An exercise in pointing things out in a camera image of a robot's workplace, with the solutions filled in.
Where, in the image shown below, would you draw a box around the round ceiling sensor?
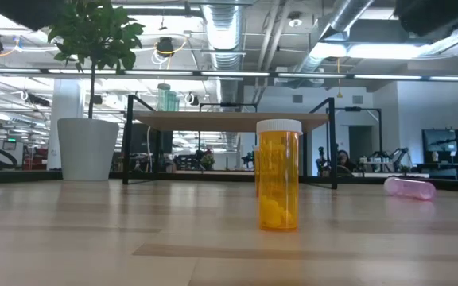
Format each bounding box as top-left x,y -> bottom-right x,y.
286,11 -> 304,29

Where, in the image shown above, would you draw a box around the black background station frame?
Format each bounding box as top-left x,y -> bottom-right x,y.
326,106 -> 383,176

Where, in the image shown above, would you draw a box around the black curved cable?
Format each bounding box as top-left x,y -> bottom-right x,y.
0,143 -> 19,168

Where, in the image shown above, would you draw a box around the white column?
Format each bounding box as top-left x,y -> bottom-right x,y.
47,77 -> 85,172

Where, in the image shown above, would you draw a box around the black monitor on stand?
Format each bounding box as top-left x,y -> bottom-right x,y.
421,126 -> 458,180

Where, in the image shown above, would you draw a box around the wooden shelf black metal legs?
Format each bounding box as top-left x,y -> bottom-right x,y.
122,94 -> 340,191

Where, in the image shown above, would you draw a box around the black aluminium rig frame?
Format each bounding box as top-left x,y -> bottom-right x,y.
0,169 -> 458,195

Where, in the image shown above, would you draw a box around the orange medicine bottle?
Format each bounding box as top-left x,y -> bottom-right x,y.
255,118 -> 304,233

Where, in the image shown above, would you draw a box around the black ceiling device yellow cable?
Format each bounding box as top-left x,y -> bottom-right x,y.
155,36 -> 177,59

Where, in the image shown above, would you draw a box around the white plant pot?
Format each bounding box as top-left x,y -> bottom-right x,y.
56,117 -> 120,182

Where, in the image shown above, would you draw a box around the person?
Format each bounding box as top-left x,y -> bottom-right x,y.
334,149 -> 355,177

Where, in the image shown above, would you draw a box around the pink medicine bottle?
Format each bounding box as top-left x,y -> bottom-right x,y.
383,176 -> 437,202

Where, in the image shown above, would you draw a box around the green leafy plant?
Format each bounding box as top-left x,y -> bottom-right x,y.
48,0 -> 146,120

